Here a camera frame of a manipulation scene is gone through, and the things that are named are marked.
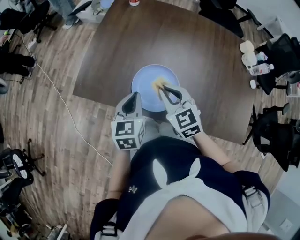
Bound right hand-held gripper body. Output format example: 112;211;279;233
165;99;203;139

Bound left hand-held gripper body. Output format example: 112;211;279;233
111;112;146;151

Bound yellow sponge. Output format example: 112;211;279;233
151;78;169;100

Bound big blue plate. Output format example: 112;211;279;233
131;64;180;112

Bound person's right forearm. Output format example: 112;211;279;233
193;131;235;174

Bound person's left forearm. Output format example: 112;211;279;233
110;150;132;200

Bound light grey trousers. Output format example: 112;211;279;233
142;116;176;141

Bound navy and white shirt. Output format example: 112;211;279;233
90;135;271;240

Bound plain cream cup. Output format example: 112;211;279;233
239;40;255;55

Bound large clear water bottle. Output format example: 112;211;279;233
249;63;275;76

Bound black office chair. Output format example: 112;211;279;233
242;103;300;173
199;0;262;39
255;32;300;96
0;7;58;44

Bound white storage box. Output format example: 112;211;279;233
75;0;116;23

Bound black chair with patterned seat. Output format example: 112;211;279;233
0;138;46;188

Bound white floor cable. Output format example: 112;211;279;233
9;29;114;167

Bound grey buckle strap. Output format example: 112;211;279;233
101;224;118;237
242;186;264;209

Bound white desk frame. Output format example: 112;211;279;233
256;16;285;38

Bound white metal frame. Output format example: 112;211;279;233
46;224;68;240

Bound white wall socket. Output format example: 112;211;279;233
281;219;293;232

